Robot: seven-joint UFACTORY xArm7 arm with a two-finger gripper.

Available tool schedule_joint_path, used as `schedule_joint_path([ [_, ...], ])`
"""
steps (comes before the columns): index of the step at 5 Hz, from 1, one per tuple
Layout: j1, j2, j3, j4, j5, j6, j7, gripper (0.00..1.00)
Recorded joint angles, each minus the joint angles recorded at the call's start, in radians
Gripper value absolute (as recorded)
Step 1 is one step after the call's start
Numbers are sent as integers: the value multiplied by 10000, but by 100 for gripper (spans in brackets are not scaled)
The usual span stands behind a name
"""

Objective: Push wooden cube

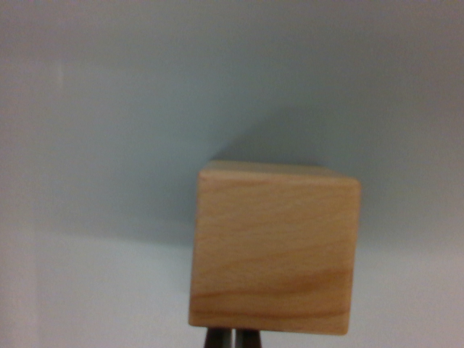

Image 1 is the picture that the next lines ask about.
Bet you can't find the wooden cube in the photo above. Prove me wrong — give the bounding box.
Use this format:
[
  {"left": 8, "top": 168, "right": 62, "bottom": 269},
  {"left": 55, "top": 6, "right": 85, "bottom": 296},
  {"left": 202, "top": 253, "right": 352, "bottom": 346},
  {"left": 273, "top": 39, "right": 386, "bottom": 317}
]
[{"left": 187, "top": 159, "right": 362, "bottom": 335}]

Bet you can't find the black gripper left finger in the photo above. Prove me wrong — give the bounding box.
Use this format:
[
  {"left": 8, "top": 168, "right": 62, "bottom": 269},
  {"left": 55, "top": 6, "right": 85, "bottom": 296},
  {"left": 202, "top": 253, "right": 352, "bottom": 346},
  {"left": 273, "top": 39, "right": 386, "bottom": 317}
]
[{"left": 204, "top": 327, "right": 233, "bottom": 348}]

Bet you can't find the pale blue plastic tray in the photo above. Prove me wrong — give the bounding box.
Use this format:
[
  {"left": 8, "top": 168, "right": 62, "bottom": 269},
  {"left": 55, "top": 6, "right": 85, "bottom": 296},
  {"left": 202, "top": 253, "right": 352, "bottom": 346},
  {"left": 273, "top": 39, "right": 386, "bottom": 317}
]
[{"left": 0, "top": 0, "right": 464, "bottom": 348}]

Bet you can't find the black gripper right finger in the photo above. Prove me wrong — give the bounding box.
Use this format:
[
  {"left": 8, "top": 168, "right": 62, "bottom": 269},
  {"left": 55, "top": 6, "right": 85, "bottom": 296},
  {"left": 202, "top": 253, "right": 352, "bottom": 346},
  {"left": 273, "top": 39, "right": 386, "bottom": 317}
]
[{"left": 235, "top": 328, "right": 263, "bottom": 348}]

